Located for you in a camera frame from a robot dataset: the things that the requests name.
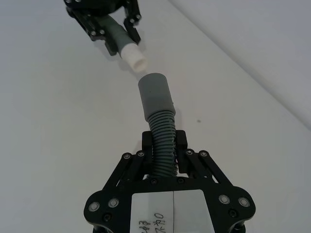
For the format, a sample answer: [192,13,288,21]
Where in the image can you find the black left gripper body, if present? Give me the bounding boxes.
[64,0,122,14]

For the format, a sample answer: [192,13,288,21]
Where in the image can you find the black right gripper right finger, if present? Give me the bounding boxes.
[175,130,235,188]

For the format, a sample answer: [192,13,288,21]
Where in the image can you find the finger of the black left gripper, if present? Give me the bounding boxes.
[122,0,142,46]
[68,9,120,57]

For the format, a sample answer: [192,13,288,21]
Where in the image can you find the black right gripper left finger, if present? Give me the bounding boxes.
[103,131,156,189]

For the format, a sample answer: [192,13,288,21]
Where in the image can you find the green tube with white tip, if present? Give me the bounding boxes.
[93,14,148,72]

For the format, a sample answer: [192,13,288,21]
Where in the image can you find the grey corrugated hose with cuff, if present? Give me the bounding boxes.
[138,72,179,179]

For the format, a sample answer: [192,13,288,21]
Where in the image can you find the white table cloth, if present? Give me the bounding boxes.
[0,0,311,233]

